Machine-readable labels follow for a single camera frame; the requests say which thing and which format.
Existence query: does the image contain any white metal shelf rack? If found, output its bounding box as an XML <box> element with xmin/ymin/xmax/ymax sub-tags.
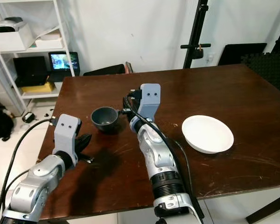
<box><xmin>0</xmin><ymin>0</ymin><xmax>80</xmax><ymax>99</ymax></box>

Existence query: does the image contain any black and white power adapter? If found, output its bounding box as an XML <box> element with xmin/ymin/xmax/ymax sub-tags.
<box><xmin>22</xmin><ymin>111</ymin><xmax>37</xmax><ymax>124</ymax></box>

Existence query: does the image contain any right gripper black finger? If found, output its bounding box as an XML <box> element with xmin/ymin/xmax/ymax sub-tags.
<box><xmin>122</xmin><ymin>96</ymin><xmax>137</xmax><ymax>117</ymax></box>

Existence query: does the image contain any white shallow bowl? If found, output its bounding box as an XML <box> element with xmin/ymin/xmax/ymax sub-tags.
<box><xmin>182</xmin><ymin>115</ymin><xmax>235</xmax><ymax>154</ymax></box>

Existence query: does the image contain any black cup with handle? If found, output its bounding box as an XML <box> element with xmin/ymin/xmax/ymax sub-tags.
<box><xmin>91</xmin><ymin>106</ymin><xmax>124</xmax><ymax>133</ymax></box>

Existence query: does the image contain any black foam mat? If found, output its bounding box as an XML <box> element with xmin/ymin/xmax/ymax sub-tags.
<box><xmin>242</xmin><ymin>52</ymin><xmax>280</xmax><ymax>96</ymax></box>

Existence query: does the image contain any large white box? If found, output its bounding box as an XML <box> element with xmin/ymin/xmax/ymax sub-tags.
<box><xmin>0</xmin><ymin>26</ymin><xmax>35</xmax><ymax>52</ymax></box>

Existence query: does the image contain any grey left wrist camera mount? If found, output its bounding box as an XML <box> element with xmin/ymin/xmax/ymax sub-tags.
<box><xmin>52</xmin><ymin>113</ymin><xmax>82</xmax><ymax>154</ymax></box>

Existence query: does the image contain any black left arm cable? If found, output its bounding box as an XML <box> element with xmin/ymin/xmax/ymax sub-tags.
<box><xmin>0</xmin><ymin>118</ymin><xmax>57</xmax><ymax>224</ymax></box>

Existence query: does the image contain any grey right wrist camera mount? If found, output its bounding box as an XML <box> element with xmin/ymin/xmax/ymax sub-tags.
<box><xmin>139</xmin><ymin>84</ymin><xmax>161</xmax><ymax>119</ymax></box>

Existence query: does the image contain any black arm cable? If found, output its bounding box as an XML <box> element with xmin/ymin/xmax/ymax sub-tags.
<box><xmin>0</xmin><ymin>118</ymin><xmax>57</xmax><ymax>224</ymax></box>
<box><xmin>128</xmin><ymin>89</ymin><xmax>205</xmax><ymax>220</ymax></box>

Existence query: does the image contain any flat yellow box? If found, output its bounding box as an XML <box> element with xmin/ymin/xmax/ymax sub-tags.
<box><xmin>21</xmin><ymin>82</ymin><xmax>54</xmax><ymax>94</ymax></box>

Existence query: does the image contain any black square box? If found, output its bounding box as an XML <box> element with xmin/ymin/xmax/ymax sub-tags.
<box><xmin>13</xmin><ymin>56</ymin><xmax>49</xmax><ymax>88</ymax></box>

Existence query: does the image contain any flat white tray box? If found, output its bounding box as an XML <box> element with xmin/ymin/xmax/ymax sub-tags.
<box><xmin>35</xmin><ymin>30</ymin><xmax>64</xmax><ymax>48</ymax></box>

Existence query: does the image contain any black stand pole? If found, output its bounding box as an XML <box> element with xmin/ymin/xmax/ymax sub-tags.
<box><xmin>181</xmin><ymin>0</ymin><xmax>211</xmax><ymax>69</ymax></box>

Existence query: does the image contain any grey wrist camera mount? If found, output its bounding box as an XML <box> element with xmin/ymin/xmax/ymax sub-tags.
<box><xmin>139</xmin><ymin>84</ymin><xmax>161</xmax><ymax>119</ymax></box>
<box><xmin>52</xmin><ymin>113</ymin><xmax>82</xmax><ymax>154</ymax></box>

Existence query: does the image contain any flat black panel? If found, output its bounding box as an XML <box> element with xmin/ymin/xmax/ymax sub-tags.
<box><xmin>218</xmin><ymin>43</ymin><xmax>267</xmax><ymax>66</ymax></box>

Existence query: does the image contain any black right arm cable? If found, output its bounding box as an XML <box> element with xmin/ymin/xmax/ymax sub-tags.
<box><xmin>128</xmin><ymin>89</ymin><xmax>205</xmax><ymax>220</ymax></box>

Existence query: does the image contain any white and grey printer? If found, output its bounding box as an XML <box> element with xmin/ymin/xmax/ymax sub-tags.
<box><xmin>0</xmin><ymin>17</ymin><xmax>25</xmax><ymax>33</ymax></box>

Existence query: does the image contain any dark chair backrest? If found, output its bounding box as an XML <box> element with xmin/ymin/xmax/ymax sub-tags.
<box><xmin>83</xmin><ymin>62</ymin><xmax>133</xmax><ymax>77</ymax></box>

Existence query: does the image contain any black laptop with lit screen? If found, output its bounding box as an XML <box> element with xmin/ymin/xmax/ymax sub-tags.
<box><xmin>49</xmin><ymin>51</ymin><xmax>81</xmax><ymax>82</ymax></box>

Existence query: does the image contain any black backpack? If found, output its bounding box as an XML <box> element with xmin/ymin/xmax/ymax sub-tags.
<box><xmin>0</xmin><ymin>99</ymin><xmax>14</xmax><ymax>141</ymax></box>

